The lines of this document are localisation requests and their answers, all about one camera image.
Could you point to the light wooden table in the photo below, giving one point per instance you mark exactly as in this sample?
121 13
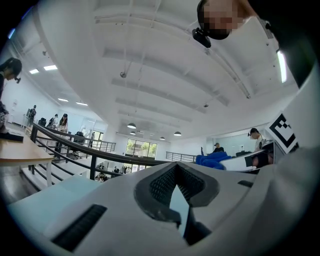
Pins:
20 152

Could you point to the long black box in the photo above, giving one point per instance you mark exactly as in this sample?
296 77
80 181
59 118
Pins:
11 137

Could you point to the blue cloth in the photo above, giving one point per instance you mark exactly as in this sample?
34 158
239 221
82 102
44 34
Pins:
212 160

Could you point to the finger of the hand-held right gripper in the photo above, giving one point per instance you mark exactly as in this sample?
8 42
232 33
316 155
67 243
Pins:
235 163

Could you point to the person's black shirt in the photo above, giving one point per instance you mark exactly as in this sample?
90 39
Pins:
295 25

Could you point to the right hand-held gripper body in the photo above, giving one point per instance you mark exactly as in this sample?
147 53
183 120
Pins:
305 112

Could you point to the black head-worn camera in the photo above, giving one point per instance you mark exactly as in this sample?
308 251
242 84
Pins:
201 37

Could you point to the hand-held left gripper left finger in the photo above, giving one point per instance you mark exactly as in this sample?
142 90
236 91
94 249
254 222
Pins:
112 225

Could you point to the person's head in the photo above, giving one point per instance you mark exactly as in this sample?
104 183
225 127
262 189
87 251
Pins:
220 17

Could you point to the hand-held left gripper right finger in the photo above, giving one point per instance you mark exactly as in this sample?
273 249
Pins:
250 212

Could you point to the round ceiling fixture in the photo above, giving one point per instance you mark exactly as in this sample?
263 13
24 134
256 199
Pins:
123 74

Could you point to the person's right hand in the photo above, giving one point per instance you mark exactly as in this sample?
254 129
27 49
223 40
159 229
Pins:
255 162

